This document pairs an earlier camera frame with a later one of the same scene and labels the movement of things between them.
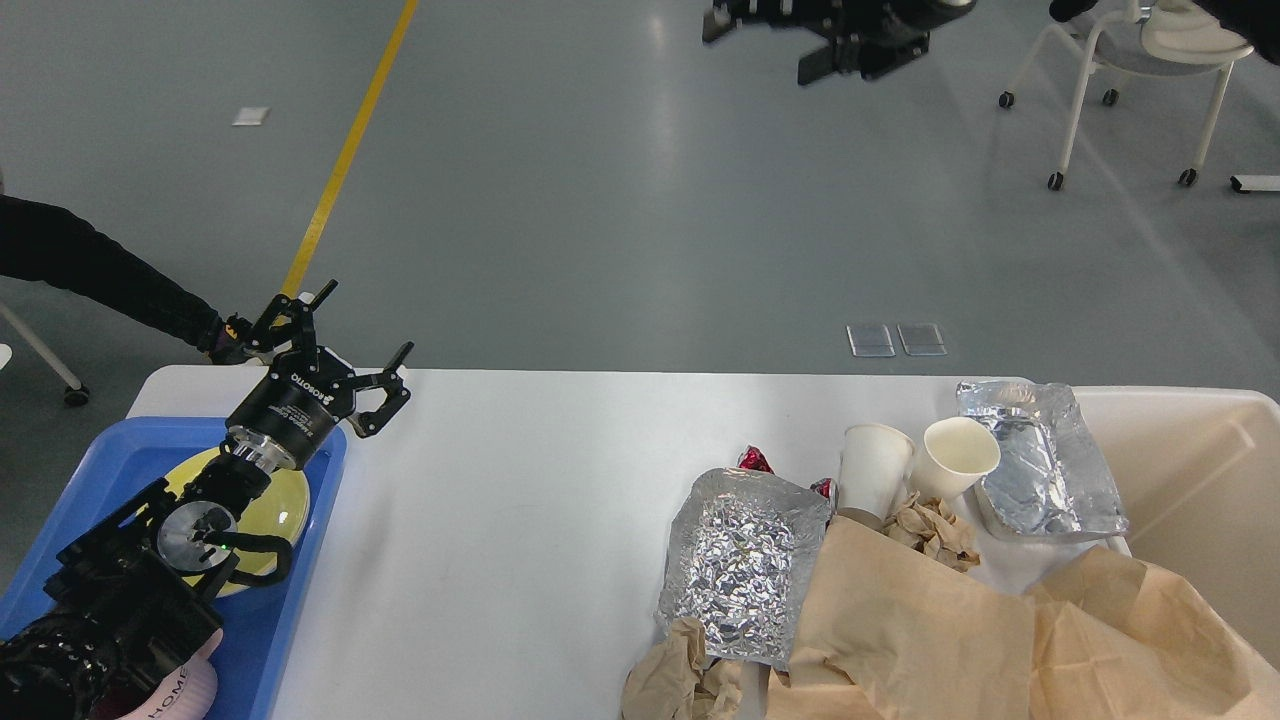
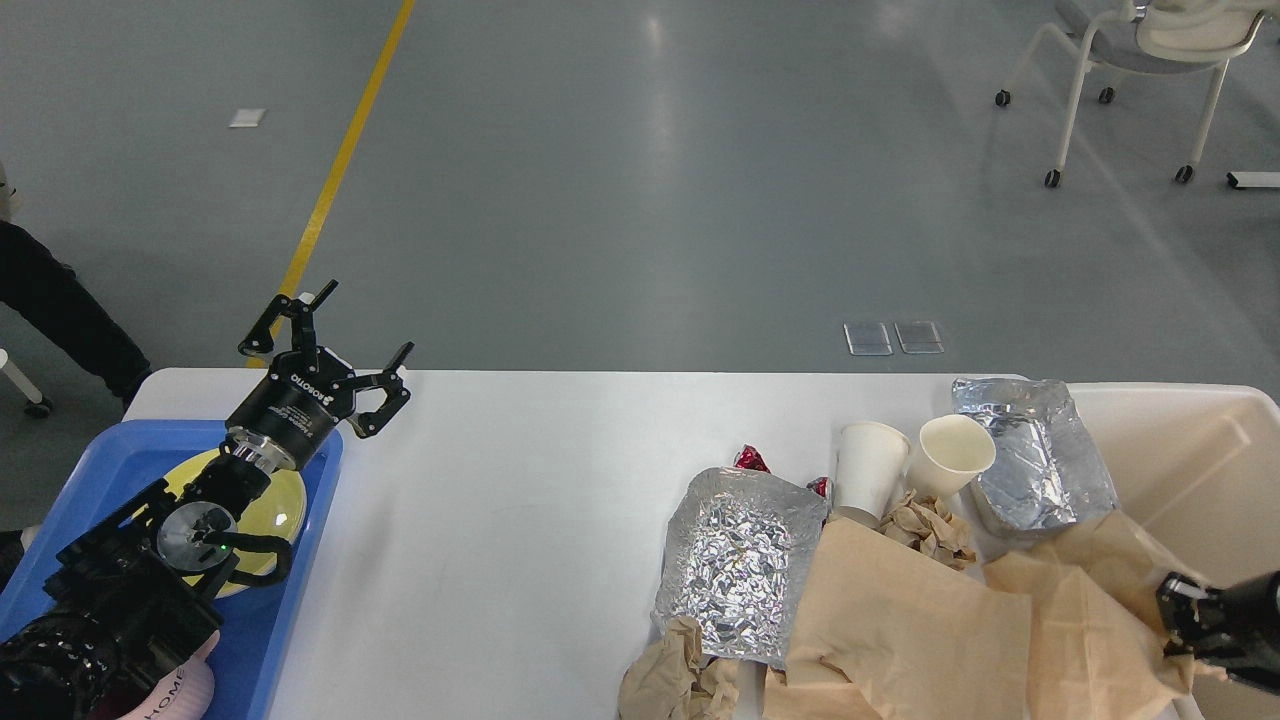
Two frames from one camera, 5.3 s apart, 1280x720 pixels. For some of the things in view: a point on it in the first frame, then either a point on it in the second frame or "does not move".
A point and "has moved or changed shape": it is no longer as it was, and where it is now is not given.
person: [48, 243] -> [39, 284]
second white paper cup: [875, 464] does not move
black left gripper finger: [391, 381] does not move
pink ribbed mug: [188, 694] does not move
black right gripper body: [888, 33] -> [1239, 629]
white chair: [76, 394] -> [21, 381]
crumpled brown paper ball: [674, 680] does not move
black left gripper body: [297, 403] does not move
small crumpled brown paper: [928, 527] does not move
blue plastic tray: [256, 627] does not move
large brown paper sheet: [893, 635] has moved or changed shape
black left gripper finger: [301, 310] does not move
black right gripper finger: [817, 64] -> [1178, 598]
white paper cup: [957, 453] does not move
